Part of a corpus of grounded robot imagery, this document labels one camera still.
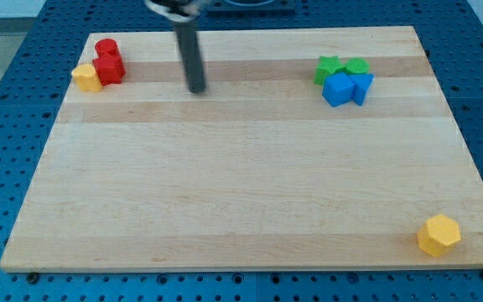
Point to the yellow hexagon block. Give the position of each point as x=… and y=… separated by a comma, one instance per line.
x=438, y=235

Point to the wooden board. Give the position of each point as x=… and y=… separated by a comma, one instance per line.
x=260, y=172

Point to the blue cube block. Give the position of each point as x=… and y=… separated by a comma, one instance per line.
x=338, y=89

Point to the green star block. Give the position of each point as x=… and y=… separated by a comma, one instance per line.
x=327, y=66

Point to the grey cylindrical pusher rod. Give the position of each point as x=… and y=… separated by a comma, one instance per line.
x=189, y=50

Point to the blue triangle block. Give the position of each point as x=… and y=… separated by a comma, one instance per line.
x=362, y=84

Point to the green cylinder block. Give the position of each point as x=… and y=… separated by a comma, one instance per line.
x=357, y=66

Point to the red pentagon block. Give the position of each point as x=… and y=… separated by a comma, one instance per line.
x=109, y=68

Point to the red cylinder block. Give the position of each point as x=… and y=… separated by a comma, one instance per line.
x=107, y=47

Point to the yellow heart block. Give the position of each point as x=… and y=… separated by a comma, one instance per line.
x=86, y=78

